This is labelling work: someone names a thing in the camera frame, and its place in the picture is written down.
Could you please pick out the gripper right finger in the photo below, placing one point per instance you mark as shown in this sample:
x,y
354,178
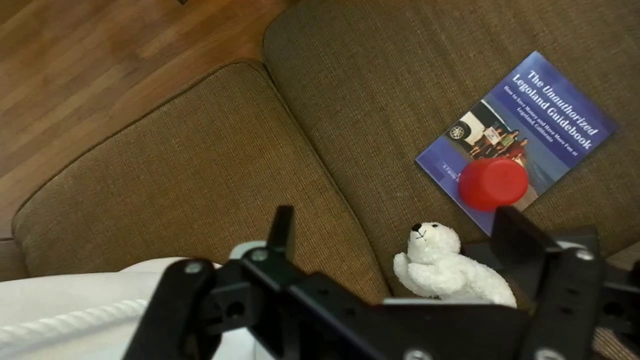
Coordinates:
x,y
565,290

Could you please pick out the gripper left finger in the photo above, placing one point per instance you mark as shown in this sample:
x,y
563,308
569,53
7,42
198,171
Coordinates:
x,y
260,280

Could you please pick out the white plush seal toy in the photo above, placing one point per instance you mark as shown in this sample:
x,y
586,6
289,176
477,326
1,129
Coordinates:
x,y
440,270

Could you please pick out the brown fabric sofa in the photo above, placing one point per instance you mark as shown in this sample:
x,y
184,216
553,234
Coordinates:
x,y
350,125

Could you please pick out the red plastic cup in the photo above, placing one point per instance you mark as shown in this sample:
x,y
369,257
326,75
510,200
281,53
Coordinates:
x,y
492,184

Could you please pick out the blue paperback book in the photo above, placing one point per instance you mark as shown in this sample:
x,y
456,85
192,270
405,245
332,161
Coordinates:
x,y
540,115

